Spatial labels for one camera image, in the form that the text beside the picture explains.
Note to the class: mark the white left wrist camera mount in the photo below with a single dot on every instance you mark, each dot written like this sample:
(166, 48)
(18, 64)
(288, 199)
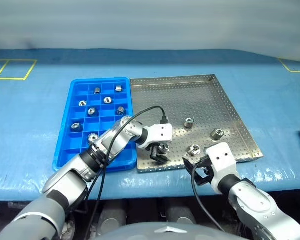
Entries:
(161, 132)

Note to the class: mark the perforated steel tray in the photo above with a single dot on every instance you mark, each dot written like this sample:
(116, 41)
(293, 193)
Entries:
(180, 100)

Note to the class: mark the blue compartment tray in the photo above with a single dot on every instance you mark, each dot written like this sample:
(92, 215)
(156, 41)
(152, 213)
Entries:
(65, 150)

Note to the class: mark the metal nut on tray front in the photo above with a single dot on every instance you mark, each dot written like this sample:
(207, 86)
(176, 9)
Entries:
(194, 150)

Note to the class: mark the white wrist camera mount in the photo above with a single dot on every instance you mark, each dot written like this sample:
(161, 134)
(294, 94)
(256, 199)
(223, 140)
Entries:
(161, 132)
(221, 160)

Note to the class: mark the grey robot torso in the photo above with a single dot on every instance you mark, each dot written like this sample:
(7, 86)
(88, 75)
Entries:
(165, 232)

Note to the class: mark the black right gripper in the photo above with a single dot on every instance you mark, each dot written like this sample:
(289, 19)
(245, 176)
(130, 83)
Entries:
(207, 167)

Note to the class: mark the grey rounded shape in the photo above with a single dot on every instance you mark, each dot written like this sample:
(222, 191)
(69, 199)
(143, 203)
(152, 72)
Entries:
(181, 212)
(112, 216)

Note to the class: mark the metal nut on tray right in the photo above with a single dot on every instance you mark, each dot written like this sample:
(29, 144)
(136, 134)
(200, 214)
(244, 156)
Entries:
(217, 133)

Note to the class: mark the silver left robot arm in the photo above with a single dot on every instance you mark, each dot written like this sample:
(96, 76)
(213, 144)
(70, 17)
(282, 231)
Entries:
(72, 175)

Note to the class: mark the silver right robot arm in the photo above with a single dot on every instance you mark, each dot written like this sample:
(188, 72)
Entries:
(260, 207)

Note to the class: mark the metal nut on tray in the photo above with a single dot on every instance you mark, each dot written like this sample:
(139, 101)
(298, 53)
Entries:
(217, 133)
(194, 150)

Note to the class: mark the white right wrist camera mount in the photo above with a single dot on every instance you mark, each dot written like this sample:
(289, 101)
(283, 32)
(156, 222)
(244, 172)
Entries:
(221, 160)

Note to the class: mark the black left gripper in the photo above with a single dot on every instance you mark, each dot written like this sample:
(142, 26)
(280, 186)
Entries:
(151, 147)

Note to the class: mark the metal roller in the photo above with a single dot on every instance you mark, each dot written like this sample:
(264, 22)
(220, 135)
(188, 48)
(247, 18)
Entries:
(164, 148)
(118, 88)
(189, 122)
(97, 90)
(92, 137)
(92, 111)
(107, 100)
(75, 126)
(120, 110)
(82, 103)

